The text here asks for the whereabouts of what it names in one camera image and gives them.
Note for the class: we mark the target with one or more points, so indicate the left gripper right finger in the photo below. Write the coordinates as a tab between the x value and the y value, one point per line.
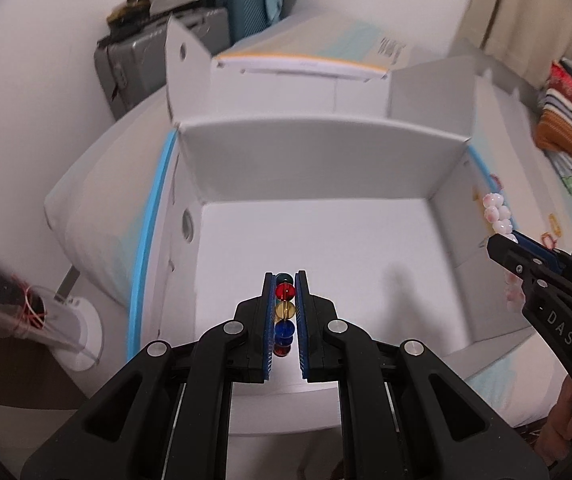
404	413

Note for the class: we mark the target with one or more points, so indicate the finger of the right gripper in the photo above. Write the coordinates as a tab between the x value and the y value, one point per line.
539	251
516	262

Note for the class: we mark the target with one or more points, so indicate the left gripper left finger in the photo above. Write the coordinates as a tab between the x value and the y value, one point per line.
166	413

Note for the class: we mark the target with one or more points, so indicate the right hand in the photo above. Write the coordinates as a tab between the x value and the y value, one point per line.
554	441

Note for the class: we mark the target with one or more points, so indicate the white round fixture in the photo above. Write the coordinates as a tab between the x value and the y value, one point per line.
68	325

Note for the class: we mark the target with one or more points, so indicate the white cardboard box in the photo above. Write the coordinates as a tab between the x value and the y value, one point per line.
365	181

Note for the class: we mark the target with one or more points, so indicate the grey suitcase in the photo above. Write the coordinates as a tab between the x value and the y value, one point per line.
132	65

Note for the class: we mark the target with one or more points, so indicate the teal suitcase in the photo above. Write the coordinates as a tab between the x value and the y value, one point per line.
249	17

